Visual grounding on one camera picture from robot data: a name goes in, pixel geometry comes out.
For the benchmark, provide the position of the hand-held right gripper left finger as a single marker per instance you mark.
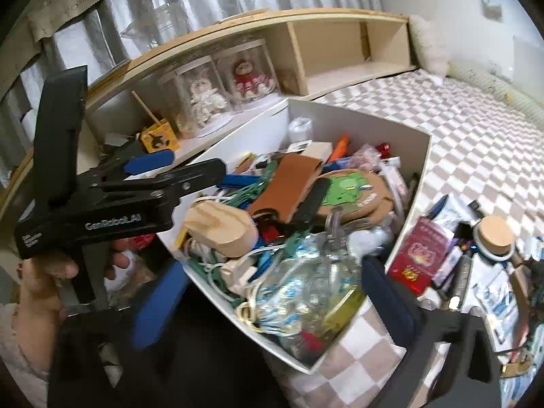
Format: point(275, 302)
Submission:
point(163, 301)

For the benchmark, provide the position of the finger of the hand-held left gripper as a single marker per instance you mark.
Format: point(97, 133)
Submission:
point(191, 175)
point(148, 162)

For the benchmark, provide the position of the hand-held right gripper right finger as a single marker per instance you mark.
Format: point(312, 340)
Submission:
point(391, 301)

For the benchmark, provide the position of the white storage box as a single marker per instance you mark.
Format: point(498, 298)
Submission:
point(361, 123)

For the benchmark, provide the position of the person's left forearm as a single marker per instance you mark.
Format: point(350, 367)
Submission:
point(21, 348)

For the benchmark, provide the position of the person's left hand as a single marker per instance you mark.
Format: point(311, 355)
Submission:
point(44, 274)

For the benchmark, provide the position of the yellow printed box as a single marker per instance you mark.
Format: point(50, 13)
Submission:
point(159, 138)

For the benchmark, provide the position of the red booklet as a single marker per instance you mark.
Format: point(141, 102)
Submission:
point(418, 255)

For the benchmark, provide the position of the wooden stick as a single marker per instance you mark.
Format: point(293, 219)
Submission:
point(144, 107)

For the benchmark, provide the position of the clear case of white doll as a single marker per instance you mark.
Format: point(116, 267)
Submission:
point(178, 93)

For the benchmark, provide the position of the black slim case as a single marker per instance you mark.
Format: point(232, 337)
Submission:
point(462, 274)

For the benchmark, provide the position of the white rabbit doll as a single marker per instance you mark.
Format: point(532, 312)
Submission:
point(206, 100)

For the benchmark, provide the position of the clear crinkled plastic bag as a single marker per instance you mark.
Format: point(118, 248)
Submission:
point(306, 289)

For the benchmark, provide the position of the orange cardboard box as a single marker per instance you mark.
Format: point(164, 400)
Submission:
point(284, 182)

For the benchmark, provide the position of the white medicine sachet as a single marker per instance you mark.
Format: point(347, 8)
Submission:
point(450, 212)

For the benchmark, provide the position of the red dressed doll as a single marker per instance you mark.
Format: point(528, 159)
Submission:
point(248, 83)

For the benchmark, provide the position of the crumpled clear plastic bottle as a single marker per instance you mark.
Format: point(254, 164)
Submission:
point(299, 127)

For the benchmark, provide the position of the cardboard card with green print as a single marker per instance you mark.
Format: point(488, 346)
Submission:
point(348, 189)

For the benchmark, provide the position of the black flat bar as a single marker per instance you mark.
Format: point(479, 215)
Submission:
point(310, 202)

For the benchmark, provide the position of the white cup with wooden lid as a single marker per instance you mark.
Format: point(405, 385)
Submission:
point(495, 233)

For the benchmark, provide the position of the small beige box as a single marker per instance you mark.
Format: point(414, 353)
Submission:
point(318, 150)

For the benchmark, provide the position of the clear case of red doll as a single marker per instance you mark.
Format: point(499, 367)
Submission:
point(263, 55)

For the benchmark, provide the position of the brown paper strip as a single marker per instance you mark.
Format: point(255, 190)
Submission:
point(76, 0)

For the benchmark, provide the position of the pink packet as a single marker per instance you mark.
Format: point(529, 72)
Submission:
point(365, 157)

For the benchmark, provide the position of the orange plastic tube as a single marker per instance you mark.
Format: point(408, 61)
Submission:
point(339, 148)

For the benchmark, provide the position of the checkered bed sheet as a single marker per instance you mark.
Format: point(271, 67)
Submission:
point(467, 136)

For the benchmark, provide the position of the wooden bedside shelf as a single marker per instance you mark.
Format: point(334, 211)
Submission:
point(331, 51)

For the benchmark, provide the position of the green bolster pillow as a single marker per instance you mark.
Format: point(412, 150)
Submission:
point(497, 85)

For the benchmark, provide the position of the white fluffy pillow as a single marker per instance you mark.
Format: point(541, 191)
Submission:
point(429, 46)

